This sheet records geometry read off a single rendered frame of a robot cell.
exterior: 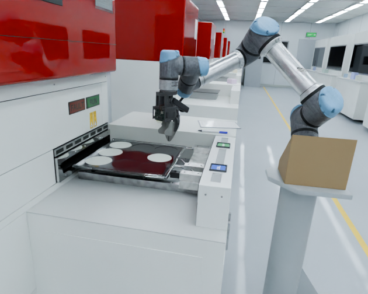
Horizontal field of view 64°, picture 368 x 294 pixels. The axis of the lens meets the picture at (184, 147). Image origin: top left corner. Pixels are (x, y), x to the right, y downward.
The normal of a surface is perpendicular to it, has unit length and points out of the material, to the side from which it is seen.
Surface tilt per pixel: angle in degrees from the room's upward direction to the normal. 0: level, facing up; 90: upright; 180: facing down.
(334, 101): 56
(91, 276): 90
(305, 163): 90
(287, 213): 90
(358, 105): 90
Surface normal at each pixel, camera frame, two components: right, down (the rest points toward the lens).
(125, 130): -0.19, 0.29
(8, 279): 0.98, 0.11
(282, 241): -0.66, 0.20
